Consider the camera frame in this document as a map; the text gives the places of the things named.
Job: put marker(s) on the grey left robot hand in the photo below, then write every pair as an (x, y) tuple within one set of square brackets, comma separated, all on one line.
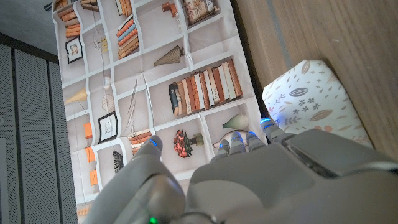
[(248, 186)]

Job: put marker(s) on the white leaf-patterned pen bag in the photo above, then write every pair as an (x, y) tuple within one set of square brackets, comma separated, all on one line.
[(311, 99)]

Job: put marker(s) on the bookshelf print backdrop cloth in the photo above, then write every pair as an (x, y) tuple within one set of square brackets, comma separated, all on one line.
[(155, 77)]

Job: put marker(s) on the dark perforated panel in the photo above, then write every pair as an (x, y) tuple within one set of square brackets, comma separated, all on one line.
[(31, 140)]

